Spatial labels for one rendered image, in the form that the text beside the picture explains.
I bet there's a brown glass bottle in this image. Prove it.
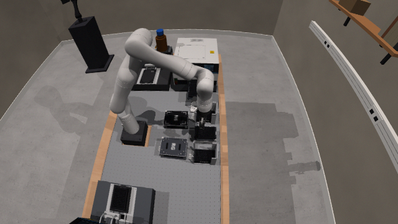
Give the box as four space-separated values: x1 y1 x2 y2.
155 35 168 52

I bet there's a blue bottle cap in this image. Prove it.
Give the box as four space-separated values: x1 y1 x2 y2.
156 29 164 35

